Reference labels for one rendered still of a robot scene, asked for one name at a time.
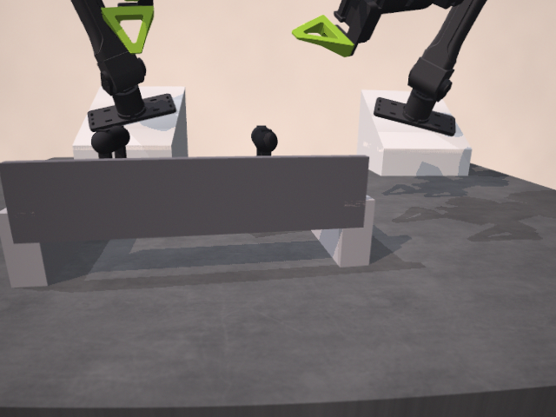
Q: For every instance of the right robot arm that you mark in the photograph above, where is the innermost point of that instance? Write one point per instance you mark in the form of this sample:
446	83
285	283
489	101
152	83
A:
121	73

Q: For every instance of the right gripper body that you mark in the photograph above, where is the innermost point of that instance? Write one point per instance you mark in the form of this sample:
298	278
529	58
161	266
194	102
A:
139	3

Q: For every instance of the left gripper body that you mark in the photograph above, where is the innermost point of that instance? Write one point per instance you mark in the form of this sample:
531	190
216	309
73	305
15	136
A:
365	17

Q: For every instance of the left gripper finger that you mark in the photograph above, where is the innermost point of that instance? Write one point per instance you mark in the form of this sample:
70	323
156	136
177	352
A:
336	41

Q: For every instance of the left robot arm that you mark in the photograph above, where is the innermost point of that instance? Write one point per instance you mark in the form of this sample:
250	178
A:
429	78

